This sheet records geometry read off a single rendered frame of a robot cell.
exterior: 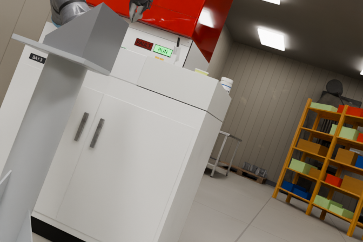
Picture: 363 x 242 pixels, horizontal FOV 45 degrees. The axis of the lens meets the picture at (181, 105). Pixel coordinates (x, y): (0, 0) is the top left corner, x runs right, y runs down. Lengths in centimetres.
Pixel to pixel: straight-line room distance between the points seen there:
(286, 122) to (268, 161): 118
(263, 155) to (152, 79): 1031
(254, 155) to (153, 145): 1032
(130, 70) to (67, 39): 44
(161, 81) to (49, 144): 58
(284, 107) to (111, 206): 1047
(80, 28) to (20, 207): 70
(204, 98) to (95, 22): 59
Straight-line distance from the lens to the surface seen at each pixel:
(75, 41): 167
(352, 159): 790
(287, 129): 1219
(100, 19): 168
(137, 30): 274
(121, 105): 200
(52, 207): 214
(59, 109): 170
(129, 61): 203
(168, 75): 196
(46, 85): 170
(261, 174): 1150
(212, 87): 192
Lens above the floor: 73
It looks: 2 degrees up
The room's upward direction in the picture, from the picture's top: 21 degrees clockwise
